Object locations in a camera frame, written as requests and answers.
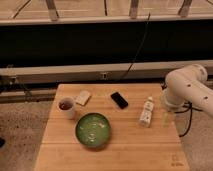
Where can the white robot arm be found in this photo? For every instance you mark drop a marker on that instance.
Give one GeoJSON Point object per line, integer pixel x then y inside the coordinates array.
{"type": "Point", "coordinates": [188, 84]}

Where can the green ceramic bowl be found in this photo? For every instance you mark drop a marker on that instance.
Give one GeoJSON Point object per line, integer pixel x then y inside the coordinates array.
{"type": "Point", "coordinates": [93, 130]}

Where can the white cup with dark drink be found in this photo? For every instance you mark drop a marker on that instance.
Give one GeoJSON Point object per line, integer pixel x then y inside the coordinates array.
{"type": "Point", "coordinates": [67, 107]}

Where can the black smartphone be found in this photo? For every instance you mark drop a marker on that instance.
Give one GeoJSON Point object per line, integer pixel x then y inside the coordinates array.
{"type": "Point", "coordinates": [119, 100]}

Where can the small white plastic bottle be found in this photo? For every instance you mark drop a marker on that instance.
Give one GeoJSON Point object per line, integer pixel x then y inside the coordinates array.
{"type": "Point", "coordinates": [146, 114]}

